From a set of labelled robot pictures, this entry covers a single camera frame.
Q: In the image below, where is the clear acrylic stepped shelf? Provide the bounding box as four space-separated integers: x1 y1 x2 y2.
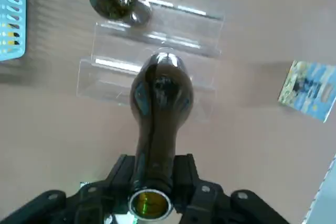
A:
76 0 225 112

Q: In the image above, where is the light blue plastic basket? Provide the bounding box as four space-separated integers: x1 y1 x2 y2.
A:
0 0 27 61

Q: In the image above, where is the blue printed paper bag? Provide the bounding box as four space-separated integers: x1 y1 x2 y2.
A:
277 60 336 123

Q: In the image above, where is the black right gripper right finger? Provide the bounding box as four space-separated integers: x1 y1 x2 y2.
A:
173 153 289 224

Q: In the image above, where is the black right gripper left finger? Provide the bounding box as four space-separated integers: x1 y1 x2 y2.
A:
0 154 137 224

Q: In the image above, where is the small yellow toy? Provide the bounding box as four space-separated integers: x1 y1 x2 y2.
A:
0 23 20 51

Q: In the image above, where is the aluminium table edge rail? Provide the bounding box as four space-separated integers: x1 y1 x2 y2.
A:
299 153 336 224

